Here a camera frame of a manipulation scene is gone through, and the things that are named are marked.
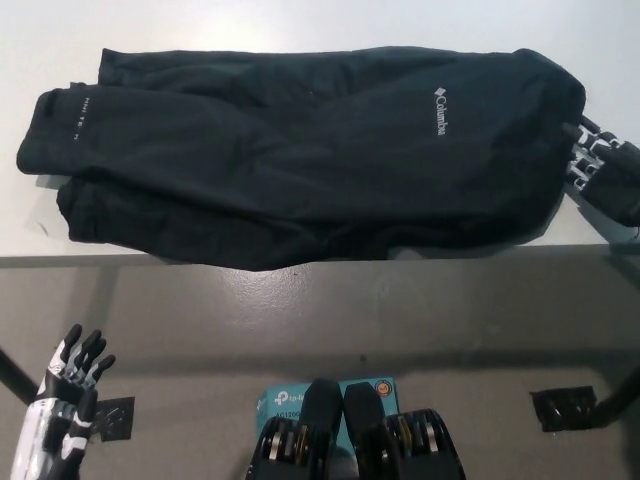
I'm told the black Columbia jacket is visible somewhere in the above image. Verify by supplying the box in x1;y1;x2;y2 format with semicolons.
14;46;589;274

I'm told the teal tp-link box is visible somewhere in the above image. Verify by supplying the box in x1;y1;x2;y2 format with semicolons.
255;377;401;454

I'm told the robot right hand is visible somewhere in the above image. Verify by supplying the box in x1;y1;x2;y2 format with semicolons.
562;116;640;229

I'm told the robot left black body block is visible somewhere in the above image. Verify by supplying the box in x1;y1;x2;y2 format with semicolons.
247;378;347;480

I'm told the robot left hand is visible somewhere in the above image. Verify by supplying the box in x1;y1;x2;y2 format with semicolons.
0;323;118;480

